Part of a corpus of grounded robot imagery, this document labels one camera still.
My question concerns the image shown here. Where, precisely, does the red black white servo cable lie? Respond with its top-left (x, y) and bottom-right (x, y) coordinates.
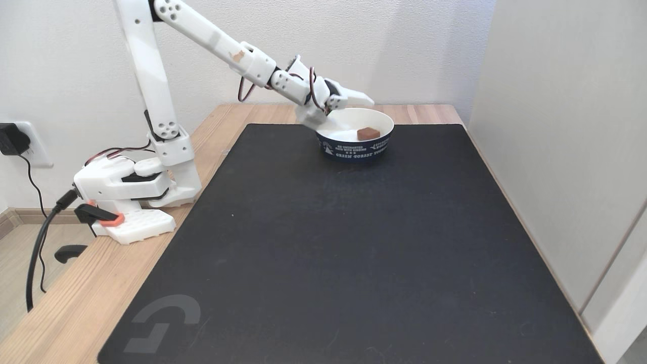
top-left (83, 143), bottom-right (155, 167)
top-left (306, 66), bottom-right (332, 113)

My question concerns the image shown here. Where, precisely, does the thick black cable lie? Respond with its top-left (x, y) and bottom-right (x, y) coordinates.
top-left (25, 188), bottom-right (81, 312)

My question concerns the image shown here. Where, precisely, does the wooden baseboard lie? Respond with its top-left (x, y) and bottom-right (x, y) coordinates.
top-left (0, 207), bottom-right (81, 241)

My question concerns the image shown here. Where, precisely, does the thin black cable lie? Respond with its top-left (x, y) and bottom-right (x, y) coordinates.
top-left (19, 153), bottom-right (49, 294)

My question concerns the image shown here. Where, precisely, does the black desk mat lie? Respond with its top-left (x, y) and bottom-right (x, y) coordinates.
top-left (97, 124), bottom-right (605, 364)

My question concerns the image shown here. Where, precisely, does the navy and white paper bowl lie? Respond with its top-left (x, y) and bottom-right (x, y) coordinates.
top-left (313, 108), bottom-right (395, 161)

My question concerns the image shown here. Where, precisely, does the black and orange clamp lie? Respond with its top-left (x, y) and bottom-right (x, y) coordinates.
top-left (55, 201), bottom-right (125, 264)

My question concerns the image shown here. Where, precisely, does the black power adapter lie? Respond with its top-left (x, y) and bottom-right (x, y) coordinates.
top-left (0, 123), bottom-right (31, 156)

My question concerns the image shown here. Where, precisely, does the white wall outlet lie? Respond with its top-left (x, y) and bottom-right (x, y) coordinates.
top-left (14, 120), bottom-right (54, 168)

